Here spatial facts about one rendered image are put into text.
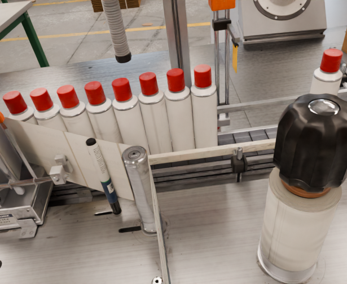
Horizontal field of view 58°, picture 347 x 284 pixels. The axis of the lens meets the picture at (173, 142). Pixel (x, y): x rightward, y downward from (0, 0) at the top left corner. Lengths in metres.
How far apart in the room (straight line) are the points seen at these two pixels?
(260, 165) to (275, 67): 0.49
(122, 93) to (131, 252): 0.29
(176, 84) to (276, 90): 0.48
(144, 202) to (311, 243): 0.25
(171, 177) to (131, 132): 0.14
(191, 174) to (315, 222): 0.35
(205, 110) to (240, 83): 0.43
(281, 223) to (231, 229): 0.17
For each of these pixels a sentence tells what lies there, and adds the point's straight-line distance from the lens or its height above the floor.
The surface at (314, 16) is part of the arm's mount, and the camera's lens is 1.35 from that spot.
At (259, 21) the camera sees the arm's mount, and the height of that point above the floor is 0.90.
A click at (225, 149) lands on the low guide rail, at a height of 0.91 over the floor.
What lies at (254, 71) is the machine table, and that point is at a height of 0.83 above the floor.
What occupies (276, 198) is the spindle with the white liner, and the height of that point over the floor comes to 1.06.
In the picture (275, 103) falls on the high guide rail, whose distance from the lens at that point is 0.73.
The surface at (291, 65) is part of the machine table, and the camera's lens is 1.15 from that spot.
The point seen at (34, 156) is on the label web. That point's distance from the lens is 0.69.
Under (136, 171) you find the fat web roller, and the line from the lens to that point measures 0.46.
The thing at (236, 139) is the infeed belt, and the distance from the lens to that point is 0.75.
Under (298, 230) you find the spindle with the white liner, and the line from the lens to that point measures 0.43.
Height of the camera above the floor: 1.37
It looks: 41 degrees down
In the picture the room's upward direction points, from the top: 8 degrees counter-clockwise
